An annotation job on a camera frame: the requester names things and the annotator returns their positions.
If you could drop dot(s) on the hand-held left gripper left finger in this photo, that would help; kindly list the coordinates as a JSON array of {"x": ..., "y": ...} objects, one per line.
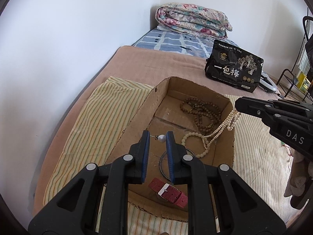
[{"x": 146, "y": 151}]

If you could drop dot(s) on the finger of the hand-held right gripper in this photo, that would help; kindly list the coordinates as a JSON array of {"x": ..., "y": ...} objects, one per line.
[
  {"x": 293, "y": 109},
  {"x": 249, "y": 111}
]

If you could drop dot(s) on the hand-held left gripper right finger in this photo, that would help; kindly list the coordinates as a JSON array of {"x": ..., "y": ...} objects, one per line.
[{"x": 170, "y": 156}]

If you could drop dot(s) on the grey metal bangle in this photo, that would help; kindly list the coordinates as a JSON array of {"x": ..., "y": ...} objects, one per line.
[{"x": 160, "y": 166}]

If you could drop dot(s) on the white pearl earring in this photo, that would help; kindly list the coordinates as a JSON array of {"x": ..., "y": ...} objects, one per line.
[{"x": 161, "y": 138}]

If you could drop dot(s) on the brown cardboard box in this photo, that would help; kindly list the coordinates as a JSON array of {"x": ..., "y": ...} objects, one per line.
[{"x": 163, "y": 107}]

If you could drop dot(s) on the person's right forearm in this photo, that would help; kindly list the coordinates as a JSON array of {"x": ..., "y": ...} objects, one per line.
[{"x": 297, "y": 173}]

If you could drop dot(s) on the yellow box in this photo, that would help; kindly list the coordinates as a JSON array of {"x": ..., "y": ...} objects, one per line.
[{"x": 305, "y": 83}]

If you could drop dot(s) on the white device behind bag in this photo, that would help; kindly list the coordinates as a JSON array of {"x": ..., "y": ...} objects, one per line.
[{"x": 269, "y": 85}]

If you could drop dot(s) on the black snack bag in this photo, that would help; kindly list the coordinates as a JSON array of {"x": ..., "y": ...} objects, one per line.
[{"x": 232, "y": 71}]

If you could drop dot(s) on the green striped hanging cloth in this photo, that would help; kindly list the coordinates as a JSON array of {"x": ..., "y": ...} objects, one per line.
[{"x": 305, "y": 61}]

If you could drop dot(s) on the yellow striped towel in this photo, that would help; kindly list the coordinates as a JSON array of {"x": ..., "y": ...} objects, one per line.
[{"x": 97, "y": 117}]

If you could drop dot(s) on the black metal clothes rack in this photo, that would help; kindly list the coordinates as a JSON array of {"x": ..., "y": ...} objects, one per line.
[{"x": 304, "y": 27}]

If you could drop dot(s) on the tan blanket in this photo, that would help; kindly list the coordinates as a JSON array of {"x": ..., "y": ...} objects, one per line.
[{"x": 146, "y": 63}]

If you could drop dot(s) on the blue patterned bedsheet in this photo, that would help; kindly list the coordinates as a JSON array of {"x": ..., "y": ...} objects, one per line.
[{"x": 171, "y": 41}]

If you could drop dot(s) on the folded floral quilt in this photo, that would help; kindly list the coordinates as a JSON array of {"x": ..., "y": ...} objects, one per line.
[{"x": 190, "y": 19}]

